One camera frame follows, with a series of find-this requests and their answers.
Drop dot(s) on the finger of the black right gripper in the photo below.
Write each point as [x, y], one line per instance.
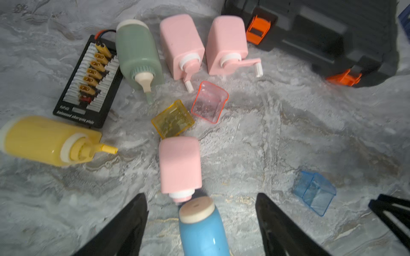
[395, 214]

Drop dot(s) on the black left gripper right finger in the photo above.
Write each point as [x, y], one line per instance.
[280, 235]

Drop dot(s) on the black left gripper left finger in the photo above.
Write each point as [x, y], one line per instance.
[123, 235]

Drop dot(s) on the blue transparent tray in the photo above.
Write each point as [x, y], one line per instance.
[314, 190]

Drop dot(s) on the blue pencil sharpener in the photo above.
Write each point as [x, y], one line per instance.
[201, 229]

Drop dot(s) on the green pencil sharpener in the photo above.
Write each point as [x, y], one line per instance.
[138, 56]

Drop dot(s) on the pink pencil sharpener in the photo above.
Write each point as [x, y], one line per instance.
[227, 48]
[180, 167]
[182, 48]

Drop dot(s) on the yellow pencil sharpener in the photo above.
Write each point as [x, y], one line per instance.
[44, 140]

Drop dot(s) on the yellow transparent tray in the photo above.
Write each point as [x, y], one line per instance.
[173, 121]

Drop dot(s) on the black yellow small box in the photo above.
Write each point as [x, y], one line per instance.
[93, 85]

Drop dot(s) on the black plastic tool case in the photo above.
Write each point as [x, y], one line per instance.
[350, 43]

